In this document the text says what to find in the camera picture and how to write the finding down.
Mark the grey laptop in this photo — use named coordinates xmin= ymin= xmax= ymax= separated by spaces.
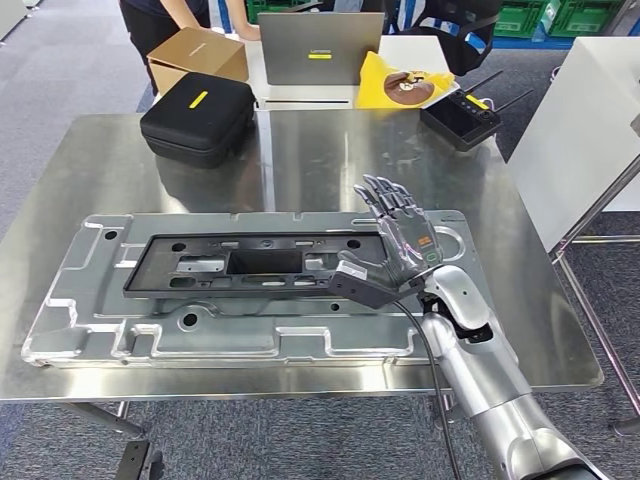
xmin=257 ymin=11 xmax=387 ymax=87

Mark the black remote controller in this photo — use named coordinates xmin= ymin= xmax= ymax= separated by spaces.
xmin=420 ymin=69 xmax=535 ymax=154

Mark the brown cardboard box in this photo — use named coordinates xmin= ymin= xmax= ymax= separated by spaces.
xmin=147 ymin=26 xmax=250 ymax=96

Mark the black robot foot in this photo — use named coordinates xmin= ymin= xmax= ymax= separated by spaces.
xmin=115 ymin=438 xmax=165 ymax=480

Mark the black plastic bracket part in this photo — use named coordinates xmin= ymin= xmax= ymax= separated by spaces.
xmin=123 ymin=231 xmax=401 ymax=299

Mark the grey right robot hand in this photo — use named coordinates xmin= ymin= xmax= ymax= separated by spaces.
xmin=337 ymin=174 xmax=445 ymax=293

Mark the white cabinet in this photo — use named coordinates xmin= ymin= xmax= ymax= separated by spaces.
xmin=507 ymin=36 xmax=640 ymax=254

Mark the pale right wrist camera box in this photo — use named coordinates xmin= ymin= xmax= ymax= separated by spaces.
xmin=327 ymin=259 xmax=426 ymax=311

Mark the person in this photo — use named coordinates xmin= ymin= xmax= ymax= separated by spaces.
xmin=118 ymin=0 xmax=262 ymax=94

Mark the green plastic crate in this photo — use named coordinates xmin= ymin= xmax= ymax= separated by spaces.
xmin=494 ymin=0 xmax=551 ymax=40
xmin=246 ymin=0 xmax=324 ymax=16
xmin=547 ymin=0 xmax=626 ymax=39

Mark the black zip case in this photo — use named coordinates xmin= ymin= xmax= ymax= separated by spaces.
xmin=139 ymin=72 xmax=257 ymax=169

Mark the black office chair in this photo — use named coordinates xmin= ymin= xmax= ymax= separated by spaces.
xmin=405 ymin=0 xmax=503 ymax=77

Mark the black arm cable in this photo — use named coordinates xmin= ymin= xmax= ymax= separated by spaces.
xmin=395 ymin=301 xmax=463 ymax=480

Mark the stainless steel workbench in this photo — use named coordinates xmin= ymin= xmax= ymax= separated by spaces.
xmin=0 ymin=109 xmax=605 ymax=439
xmin=547 ymin=152 xmax=640 ymax=439

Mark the silver metal panel part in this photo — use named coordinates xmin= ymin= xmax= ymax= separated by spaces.
xmin=21 ymin=210 xmax=521 ymax=370

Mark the blue storage rack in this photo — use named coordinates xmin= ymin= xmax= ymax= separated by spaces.
xmin=214 ymin=0 xmax=640 ymax=53

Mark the yellow bag with brown bear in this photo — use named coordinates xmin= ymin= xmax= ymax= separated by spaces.
xmin=355 ymin=51 xmax=458 ymax=111

